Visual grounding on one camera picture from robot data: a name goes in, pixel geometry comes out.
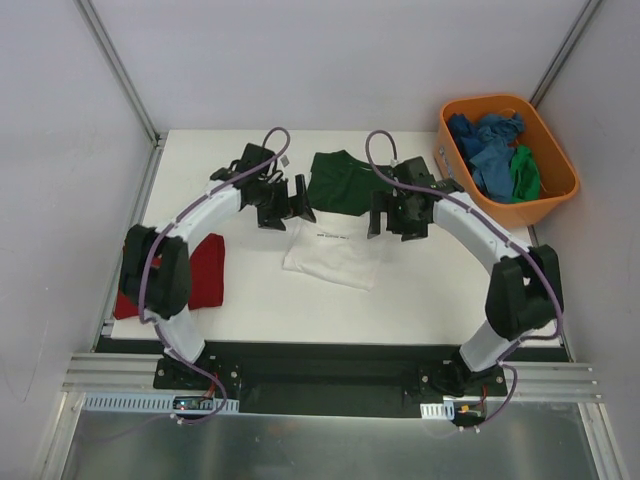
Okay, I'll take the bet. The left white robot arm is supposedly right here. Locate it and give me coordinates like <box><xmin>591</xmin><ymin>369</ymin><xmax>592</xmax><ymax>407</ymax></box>
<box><xmin>119</xmin><ymin>143</ymin><xmax>316</xmax><ymax>389</ymax></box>

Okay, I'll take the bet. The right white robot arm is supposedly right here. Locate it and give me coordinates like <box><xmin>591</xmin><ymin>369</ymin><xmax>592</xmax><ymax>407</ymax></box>
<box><xmin>367</xmin><ymin>157</ymin><xmax>564</xmax><ymax>397</ymax></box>

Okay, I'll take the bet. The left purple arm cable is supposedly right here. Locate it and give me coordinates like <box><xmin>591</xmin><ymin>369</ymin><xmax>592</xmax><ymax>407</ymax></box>
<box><xmin>137</xmin><ymin>127</ymin><xmax>293</xmax><ymax>401</ymax></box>

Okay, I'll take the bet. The orange plastic bin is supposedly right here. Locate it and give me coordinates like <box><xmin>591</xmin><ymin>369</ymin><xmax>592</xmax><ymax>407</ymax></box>
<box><xmin>433</xmin><ymin>94</ymin><xmax>580</xmax><ymax>229</ymax></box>

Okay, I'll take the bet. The white cable duct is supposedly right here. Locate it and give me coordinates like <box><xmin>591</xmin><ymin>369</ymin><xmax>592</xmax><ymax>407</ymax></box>
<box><xmin>83</xmin><ymin>393</ymin><xmax>240</xmax><ymax>416</ymax></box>
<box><xmin>420</xmin><ymin>401</ymin><xmax>455</xmax><ymax>421</ymax></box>

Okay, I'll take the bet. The left aluminium frame post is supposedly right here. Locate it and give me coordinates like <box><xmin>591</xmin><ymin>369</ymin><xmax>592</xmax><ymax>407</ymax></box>
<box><xmin>73</xmin><ymin>0</ymin><xmax>164</xmax><ymax>147</ymax></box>

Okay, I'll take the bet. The left white cable duct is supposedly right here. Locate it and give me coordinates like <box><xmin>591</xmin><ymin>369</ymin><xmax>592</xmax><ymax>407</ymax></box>
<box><xmin>83</xmin><ymin>393</ymin><xmax>240</xmax><ymax>416</ymax></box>

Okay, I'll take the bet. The light blue t shirt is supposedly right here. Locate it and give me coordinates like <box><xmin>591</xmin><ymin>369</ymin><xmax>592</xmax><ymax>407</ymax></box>
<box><xmin>469</xmin><ymin>113</ymin><xmax>525</xmax><ymax>203</ymax></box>

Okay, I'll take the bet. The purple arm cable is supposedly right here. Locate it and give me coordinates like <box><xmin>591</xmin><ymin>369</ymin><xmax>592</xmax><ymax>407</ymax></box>
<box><xmin>137</xmin><ymin>127</ymin><xmax>293</xmax><ymax>401</ymax></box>
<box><xmin>364</xmin><ymin>129</ymin><xmax>564</xmax><ymax>436</ymax></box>

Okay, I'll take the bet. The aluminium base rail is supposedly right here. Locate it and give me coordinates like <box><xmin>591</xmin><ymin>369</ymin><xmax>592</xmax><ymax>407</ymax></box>
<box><xmin>63</xmin><ymin>353</ymin><xmax>604</xmax><ymax>403</ymax></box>

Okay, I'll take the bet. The aluminium frame post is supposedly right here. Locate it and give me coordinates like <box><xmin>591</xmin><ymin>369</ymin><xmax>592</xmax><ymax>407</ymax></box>
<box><xmin>73</xmin><ymin>0</ymin><xmax>164</xmax><ymax>147</ymax></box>
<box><xmin>529</xmin><ymin>0</ymin><xmax>606</xmax><ymax>108</ymax></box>

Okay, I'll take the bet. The white and green t shirt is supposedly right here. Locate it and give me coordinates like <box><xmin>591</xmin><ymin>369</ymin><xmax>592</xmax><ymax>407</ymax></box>
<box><xmin>283</xmin><ymin>150</ymin><xmax>392</xmax><ymax>291</ymax></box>

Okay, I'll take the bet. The dark blue t shirt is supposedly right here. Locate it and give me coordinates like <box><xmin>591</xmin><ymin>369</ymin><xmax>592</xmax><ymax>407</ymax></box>
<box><xmin>447</xmin><ymin>114</ymin><xmax>484</xmax><ymax>161</ymax></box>

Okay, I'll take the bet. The folded red t shirt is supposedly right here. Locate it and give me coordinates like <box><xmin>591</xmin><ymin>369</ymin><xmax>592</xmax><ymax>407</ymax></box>
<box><xmin>114</xmin><ymin>225</ymin><xmax>225</xmax><ymax>319</ymax></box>

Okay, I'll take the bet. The bright green t shirt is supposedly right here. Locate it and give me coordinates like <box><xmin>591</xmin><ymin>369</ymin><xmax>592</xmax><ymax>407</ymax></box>
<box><xmin>509</xmin><ymin>145</ymin><xmax>541</xmax><ymax>203</ymax></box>

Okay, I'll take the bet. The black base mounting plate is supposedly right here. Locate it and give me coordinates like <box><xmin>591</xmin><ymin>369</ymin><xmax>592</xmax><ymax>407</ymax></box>
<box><xmin>149</xmin><ymin>339</ymin><xmax>511</xmax><ymax>417</ymax></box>

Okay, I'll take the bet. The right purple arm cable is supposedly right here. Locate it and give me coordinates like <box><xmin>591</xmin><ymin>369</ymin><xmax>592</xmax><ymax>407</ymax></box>
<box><xmin>364</xmin><ymin>129</ymin><xmax>564</xmax><ymax>436</ymax></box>

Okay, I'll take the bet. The right white cable duct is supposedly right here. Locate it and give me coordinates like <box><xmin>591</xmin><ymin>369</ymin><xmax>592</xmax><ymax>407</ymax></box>
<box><xmin>420</xmin><ymin>401</ymin><xmax>455</xmax><ymax>421</ymax></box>

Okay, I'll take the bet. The right aluminium frame post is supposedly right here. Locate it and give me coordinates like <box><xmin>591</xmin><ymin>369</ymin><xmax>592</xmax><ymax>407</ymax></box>
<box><xmin>529</xmin><ymin>0</ymin><xmax>606</xmax><ymax>108</ymax></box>

